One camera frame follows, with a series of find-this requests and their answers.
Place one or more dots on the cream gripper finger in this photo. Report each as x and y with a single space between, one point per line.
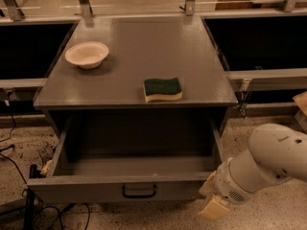
214 208

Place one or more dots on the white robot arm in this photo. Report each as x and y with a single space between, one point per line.
275 155

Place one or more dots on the grey drawer cabinet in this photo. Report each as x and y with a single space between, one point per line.
140 48

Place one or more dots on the green yellow sponge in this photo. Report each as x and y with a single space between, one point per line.
162 90

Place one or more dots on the black floor stand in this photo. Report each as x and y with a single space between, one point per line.
30 201

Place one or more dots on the grey top drawer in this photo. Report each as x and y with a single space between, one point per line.
122 157

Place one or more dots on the wire basket with items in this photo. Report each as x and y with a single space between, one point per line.
46 153

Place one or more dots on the white bowl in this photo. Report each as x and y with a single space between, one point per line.
87 55

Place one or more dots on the metal railing frame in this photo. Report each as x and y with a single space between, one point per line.
24 12

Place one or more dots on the wooden box in background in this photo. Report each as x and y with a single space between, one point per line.
233 5

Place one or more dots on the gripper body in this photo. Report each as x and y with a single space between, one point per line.
227 185

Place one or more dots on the black top drawer handle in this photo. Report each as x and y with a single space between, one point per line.
139 192

